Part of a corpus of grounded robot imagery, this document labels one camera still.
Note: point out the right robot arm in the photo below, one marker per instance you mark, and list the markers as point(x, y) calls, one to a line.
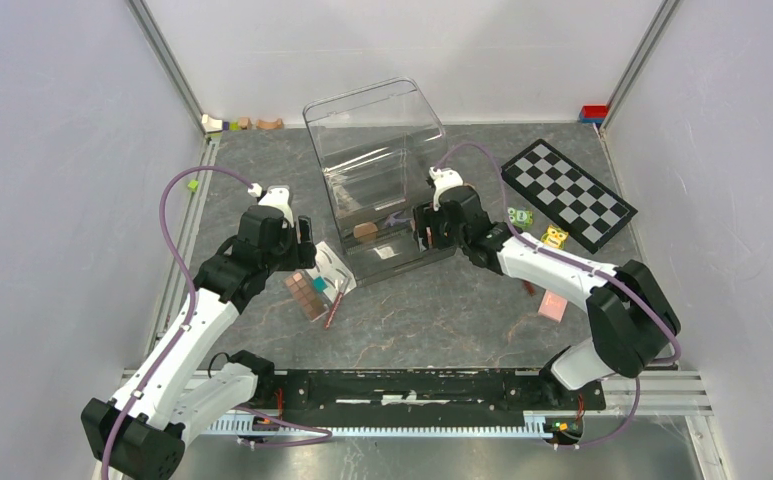
point(631, 322)

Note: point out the clear acrylic drawer organizer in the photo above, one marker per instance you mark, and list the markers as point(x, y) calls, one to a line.
point(375, 146)

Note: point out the purple eyelash curler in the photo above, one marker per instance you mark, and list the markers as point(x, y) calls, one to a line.
point(396, 219)

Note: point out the teal cube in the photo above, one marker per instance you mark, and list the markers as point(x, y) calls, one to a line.
point(319, 284)

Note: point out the eyebrow stencil card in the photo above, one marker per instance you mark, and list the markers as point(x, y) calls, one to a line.
point(330, 266)

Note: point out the yellow owl card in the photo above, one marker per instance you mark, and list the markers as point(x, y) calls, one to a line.
point(554, 237)

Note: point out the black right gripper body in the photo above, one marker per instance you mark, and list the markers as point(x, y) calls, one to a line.
point(445, 236)

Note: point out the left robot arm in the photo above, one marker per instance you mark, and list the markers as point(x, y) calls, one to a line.
point(143, 430)

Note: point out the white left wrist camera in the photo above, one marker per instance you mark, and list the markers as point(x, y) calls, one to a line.
point(277, 196)

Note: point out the round peach powder puff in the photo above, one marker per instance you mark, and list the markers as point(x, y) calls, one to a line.
point(365, 232)

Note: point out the black white checkerboard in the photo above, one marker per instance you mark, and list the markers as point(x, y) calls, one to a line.
point(568, 195)

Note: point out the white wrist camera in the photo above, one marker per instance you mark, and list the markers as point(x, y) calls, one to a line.
point(443, 180)
point(277, 196)

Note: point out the pink compact case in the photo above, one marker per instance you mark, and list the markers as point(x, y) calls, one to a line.
point(552, 306)

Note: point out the small wooden toy blocks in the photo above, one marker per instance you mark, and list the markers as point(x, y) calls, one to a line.
point(213, 125)

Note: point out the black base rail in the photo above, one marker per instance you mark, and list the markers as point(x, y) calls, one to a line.
point(394, 398)

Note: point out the red blue blocks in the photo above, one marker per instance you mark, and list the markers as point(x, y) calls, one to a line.
point(593, 114)

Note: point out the green owl card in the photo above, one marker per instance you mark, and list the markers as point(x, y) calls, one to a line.
point(520, 218)

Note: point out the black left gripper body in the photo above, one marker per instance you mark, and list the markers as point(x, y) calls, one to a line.
point(290, 254)

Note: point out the brown eyeshadow palette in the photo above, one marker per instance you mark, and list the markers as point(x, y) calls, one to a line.
point(303, 291)

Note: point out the red lip gloss tube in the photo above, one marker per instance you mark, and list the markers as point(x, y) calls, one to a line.
point(341, 288)

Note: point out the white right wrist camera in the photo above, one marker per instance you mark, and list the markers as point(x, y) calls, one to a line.
point(443, 180)

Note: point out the aluminium frame rail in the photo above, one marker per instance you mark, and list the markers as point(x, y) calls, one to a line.
point(165, 55)

